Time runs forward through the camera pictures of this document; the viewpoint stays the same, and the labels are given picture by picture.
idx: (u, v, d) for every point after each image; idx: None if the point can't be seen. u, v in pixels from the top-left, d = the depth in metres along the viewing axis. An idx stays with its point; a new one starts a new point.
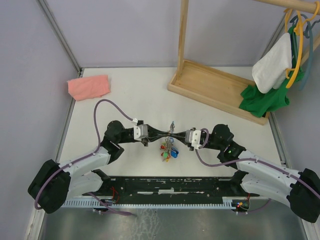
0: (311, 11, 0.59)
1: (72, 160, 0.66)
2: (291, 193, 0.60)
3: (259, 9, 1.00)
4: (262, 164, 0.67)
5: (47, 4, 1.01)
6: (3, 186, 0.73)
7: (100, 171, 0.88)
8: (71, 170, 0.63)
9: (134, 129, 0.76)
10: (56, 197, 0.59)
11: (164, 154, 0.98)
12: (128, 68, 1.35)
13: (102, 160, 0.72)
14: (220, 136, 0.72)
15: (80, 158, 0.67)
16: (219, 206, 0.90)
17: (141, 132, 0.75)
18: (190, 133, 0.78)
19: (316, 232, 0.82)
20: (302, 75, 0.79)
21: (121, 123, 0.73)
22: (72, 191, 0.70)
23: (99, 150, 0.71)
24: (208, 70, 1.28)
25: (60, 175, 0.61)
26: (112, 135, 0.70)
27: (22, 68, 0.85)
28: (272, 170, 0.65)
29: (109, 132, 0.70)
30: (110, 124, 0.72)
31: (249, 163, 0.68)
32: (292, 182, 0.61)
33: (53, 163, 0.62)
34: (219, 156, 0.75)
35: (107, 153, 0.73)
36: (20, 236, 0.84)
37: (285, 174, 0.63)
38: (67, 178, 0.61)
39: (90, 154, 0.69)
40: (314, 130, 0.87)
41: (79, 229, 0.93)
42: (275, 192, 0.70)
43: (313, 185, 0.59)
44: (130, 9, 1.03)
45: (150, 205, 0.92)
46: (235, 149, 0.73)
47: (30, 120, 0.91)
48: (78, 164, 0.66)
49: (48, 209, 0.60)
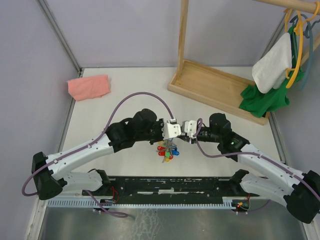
0: (311, 11, 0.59)
1: (59, 156, 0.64)
2: (292, 194, 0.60)
3: (259, 9, 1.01)
4: (265, 159, 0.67)
5: (48, 4, 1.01)
6: (2, 186, 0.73)
7: (105, 173, 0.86)
8: (55, 168, 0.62)
9: (171, 127, 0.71)
10: (46, 189, 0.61)
11: (166, 154, 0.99)
12: (127, 68, 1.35)
13: (100, 152, 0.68)
14: (215, 123, 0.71)
15: (70, 153, 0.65)
16: (219, 206, 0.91)
17: (180, 131, 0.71)
18: (185, 123, 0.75)
19: (316, 232, 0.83)
20: (302, 75, 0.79)
21: (154, 113, 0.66)
22: (71, 185, 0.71)
23: (99, 141, 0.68)
24: (208, 70, 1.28)
25: (44, 172, 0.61)
26: (141, 118, 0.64)
27: (22, 68, 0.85)
28: (275, 168, 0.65)
29: (142, 115, 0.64)
30: (146, 110, 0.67)
31: (252, 157, 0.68)
32: (294, 183, 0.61)
33: (41, 157, 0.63)
34: (219, 147, 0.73)
35: (107, 145, 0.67)
36: (20, 236, 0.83)
37: (289, 173, 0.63)
38: (50, 176, 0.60)
39: (84, 147, 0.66)
40: (314, 130, 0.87)
41: (79, 230, 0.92)
42: (272, 192, 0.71)
43: (315, 187, 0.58)
44: (129, 8, 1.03)
45: (150, 205, 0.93)
46: (237, 141, 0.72)
47: (30, 120, 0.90)
48: (65, 161, 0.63)
49: (44, 197, 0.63)
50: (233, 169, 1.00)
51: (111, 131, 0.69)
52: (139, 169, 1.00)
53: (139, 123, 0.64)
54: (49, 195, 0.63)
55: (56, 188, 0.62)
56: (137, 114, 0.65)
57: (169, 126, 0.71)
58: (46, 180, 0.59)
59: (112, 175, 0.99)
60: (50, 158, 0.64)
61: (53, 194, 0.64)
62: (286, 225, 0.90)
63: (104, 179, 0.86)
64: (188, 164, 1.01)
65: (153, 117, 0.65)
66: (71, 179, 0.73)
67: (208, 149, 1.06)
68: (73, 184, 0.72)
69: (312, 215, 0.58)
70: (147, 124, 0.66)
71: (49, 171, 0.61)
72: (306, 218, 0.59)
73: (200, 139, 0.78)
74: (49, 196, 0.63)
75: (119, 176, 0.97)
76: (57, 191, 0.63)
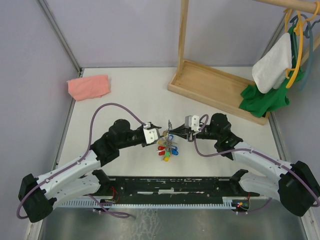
0: (311, 11, 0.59)
1: (50, 175, 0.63)
2: (280, 182, 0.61)
3: (259, 9, 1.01)
4: (256, 154, 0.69)
5: (47, 4, 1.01)
6: (3, 186, 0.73)
7: (102, 172, 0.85)
8: (48, 187, 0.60)
9: (147, 133, 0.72)
10: (37, 211, 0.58)
11: (165, 153, 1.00)
12: (127, 68, 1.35)
13: (89, 168, 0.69)
14: (216, 123, 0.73)
15: (60, 170, 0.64)
16: (219, 206, 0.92)
17: (156, 135, 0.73)
18: (189, 117, 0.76)
19: (316, 232, 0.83)
20: (302, 75, 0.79)
21: (128, 122, 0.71)
22: (63, 198, 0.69)
23: (86, 157, 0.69)
24: (208, 70, 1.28)
25: (36, 193, 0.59)
26: (114, 131, 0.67)
27: (22, 68, 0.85)
28: (263, 160, 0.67)
29: (114, 128, 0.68)
30: (118, 122, 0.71)
31: (244, 153, 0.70)
32: (282, 172, 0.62)
33: (32, 179, 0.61)
34: (216, 146, 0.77)
35: (94, 159, 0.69)
36: (20, 236, 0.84)
37: (277, 164, 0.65)
38: (43, 196, 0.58)
39: (74, 164, 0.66)
40: (315, 130, 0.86)
41: (79, 230, 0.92)
42: (269, 187, 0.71)
43: (304, 178, 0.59)
44: (129, 9, 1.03)
45: (150, 205, 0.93)
46: (232, 140, 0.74)
47: (29, 120, 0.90)
48: (57, 178, 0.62)
49: (33, 219, 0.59)
50: (233, 169, 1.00)
51: (96, 147, 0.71)
52: (139, 169, 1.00)
53: (114, 136, 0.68)
54: (40, 216, 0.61)
55: (47, 208, 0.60)
56: (110, 128, 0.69)
57: (145, 131, 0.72)
58: (39, 201, 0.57)
59: (112, 175, 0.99)
60: (41, 178, 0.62)
61: (42, 215, 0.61)
62: (286, 225, 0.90)
63: (101, 179, 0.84)
64: (188, 164, 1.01)
65: (125, 128, 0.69)
66: (62, 193, 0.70)
67: (210, 149, 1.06)
68: (63, 197, 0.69)
69: (305, 208, 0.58)
70: (123, 134, 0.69)
71: (42, 190, 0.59)
72: (299, 212, 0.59)
73: (199, 136, 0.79)
74: (39, 217, 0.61)
75: (118, 176, 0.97)
76: (48, 211, 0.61)
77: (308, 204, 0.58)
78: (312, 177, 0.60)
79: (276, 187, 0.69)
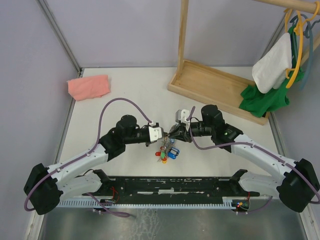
0: (311, 11, 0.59)
1: (61, 165, 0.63)
2: (284, 182, 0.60)
3: (259, 9, 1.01)
4: (258, 149, 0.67)
5: (48, 4, 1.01)
6: (3, 186, 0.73)
7: (101, 172, 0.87)
8: (59, 176, 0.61)
9: (152, 131, 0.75)
10: (46, 202, 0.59)
11: (161, 154, 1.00)
12: (126, 68, 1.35)
13: (98, 160, 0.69)
14: (206, 113, 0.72)
15: (71, 161, 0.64)
16: (219, 206, 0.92)
17: (160, 134, 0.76)
18: (179, 111, 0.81)
19: (316, 232, 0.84)
20: (302, 75, 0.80)
21: (134, 117, 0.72)
22: (68, 193, 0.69)
23: (96, 150, 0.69)
24: (208, 70, 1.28)
25: (47, 182, 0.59)
26: (122, 126, 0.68)
27: (21, 68, 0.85)
28: (266, 157, 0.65)
29: (122, 123, 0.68)
30: (124, 117, 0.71)
31: (245, 147, 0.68)
32: (286, 171, 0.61)
33: (42, 168, 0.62)
34: (213, 138, 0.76)
35: (103, 152, 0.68)
36: (20, 236, 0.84)
37: (281, 162, 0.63)
38: (54, 185, 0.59)
39: (83, 155, 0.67)
40: (314, 129, 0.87)
41: (78, 230, 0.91)
42: (268, 185, 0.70)
43: (307, 175, 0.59)
44: (130, 8, 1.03)
45: (150, 205, 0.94)
46: (231, 132, 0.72)
47: (29, 120, 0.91)
48: (68, 168, 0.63)
49: (39, 210, 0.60)
50: (233, 168, 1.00)
51: (103, 142, 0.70)
52: (139, 170, 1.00)
53: (122, 130, 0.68)
54: (48, 207, 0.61)
55: (55, 200, 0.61)
56: (117, 123, 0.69)
57: (149, 129, 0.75)
58: (50, 190, 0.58)
59: (112, 175, 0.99)
60: (51, 168, 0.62)
61: (49, 207, 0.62)
62: (286, 225, 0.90)
63: (102, 178, 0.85)
64: (188, 165, 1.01)
65: (133, 122, 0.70)
66: (67, 187, 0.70)
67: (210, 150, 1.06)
68: (68, 192, 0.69)
69: (304, 204, 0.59)
70: (130, 128, 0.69)
71: (53, 179, 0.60)
72: (299, 207, 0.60)
73: (195, 134, 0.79)
74: (46, 210, 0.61)
75: (118, 176, 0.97)
76: (55, 202, 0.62)
77: (308, 200, 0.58)
78: (315, 174, 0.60)
79: (276, 185, 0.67)
